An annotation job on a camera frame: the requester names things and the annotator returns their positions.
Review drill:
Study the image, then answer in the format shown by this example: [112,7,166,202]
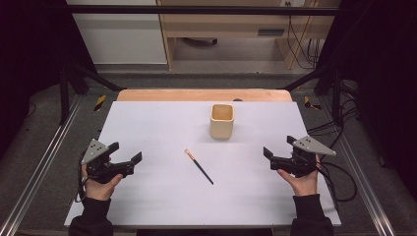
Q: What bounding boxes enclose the bundle of black floor cables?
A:
[307,80,360,155]

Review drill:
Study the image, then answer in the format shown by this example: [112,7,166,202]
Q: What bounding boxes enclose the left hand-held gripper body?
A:
[80,138,136,185]

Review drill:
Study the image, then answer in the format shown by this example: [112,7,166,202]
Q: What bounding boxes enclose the light wooden desk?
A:
[156,0,342,71]

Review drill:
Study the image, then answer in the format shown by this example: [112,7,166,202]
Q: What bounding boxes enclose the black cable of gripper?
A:
[316,159,359,203]
[75,156,90,204]

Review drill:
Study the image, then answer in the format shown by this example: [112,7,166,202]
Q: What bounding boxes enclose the person's left hand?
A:
[81,163,124,202]

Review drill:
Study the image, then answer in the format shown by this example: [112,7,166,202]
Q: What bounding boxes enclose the black hanging cables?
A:
[286,1,325,70]

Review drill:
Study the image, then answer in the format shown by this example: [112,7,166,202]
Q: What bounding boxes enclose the white cabinet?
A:
[66,0,168,66]

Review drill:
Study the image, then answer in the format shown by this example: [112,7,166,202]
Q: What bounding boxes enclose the beige square cup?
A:
[209,103,236,141]

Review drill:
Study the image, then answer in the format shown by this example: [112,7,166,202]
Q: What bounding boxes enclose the aluminium floor rail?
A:
[319,97,398,236]
[0,94,85,236]

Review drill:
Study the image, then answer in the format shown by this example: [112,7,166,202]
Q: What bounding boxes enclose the person's right hand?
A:
[276,154,322,198]

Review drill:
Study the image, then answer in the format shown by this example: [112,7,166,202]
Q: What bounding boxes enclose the black curtain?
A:
[317,0,417,200]
[0,0,96,159]

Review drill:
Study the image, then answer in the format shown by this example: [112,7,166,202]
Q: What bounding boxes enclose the black metal crossbar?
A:
[65,4,342,17]

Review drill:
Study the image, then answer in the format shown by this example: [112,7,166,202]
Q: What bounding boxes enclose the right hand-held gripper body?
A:
[269,135,337,179]

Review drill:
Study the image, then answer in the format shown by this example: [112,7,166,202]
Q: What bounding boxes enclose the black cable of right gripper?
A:
[316,159,359,203]

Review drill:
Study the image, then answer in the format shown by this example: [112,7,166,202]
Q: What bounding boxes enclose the white table sheet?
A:
[63,100,342,228]

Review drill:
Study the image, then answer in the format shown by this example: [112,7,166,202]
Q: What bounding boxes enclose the black metal stand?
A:
[281,63,346,128]
[58,62,128,126]

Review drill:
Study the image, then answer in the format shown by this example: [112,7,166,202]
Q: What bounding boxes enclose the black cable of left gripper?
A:
[75,156,90,204]

